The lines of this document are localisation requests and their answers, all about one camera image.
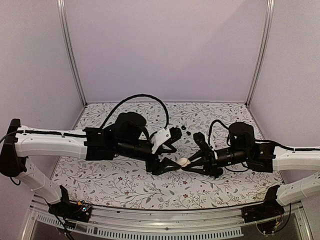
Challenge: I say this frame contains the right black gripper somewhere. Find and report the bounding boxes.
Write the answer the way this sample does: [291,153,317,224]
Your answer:
[183,147,249,179]

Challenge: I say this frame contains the white earbud charging case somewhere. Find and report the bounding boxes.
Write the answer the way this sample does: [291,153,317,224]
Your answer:
[177,157,191,167]

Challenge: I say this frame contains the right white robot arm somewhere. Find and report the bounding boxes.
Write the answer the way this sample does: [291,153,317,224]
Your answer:
[182,122,320,218]

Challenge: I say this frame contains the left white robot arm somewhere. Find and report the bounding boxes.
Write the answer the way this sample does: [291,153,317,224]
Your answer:
[0,112,182,217]

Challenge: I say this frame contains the floral patterned table mat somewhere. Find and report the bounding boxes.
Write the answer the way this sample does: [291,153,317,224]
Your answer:
[52,102,283,210]

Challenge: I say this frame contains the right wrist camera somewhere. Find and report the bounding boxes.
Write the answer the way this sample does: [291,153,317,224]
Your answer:
[193,132,211,151]

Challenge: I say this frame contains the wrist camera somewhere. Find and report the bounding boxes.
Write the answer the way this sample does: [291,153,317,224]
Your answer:
[150,127,182,154]
[193,132,211,151]

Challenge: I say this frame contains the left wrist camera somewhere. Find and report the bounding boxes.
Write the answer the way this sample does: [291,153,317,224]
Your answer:
[150,127,182,154]

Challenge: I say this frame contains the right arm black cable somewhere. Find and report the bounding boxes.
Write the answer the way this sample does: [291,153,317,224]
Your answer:
[207,119,233,148]

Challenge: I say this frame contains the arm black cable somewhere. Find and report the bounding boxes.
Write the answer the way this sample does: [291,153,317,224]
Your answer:
[99,93,171,131]
[207,119,233,148]

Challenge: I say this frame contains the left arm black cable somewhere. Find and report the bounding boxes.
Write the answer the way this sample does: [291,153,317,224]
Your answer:
[99,93,171,131]

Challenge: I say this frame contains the front aluminium rail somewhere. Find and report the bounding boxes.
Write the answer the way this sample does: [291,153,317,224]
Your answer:
[21,196,317,240]

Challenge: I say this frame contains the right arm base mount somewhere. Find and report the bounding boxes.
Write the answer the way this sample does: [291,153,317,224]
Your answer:
[241,185,292,236]

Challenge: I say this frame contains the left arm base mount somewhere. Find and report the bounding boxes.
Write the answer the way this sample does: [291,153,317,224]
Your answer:
[48,185,93,223]

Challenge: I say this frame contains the right aluminium frame post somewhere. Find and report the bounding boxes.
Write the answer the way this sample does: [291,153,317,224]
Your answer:
[245,0,275,108]

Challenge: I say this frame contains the aluminium frame post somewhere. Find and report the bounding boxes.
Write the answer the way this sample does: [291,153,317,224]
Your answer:
[56,0,88,107]
[245,0,275,108]

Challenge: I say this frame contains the left aluminium frame post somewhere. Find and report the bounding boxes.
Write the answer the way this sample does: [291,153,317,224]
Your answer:
[56,0,88,107]

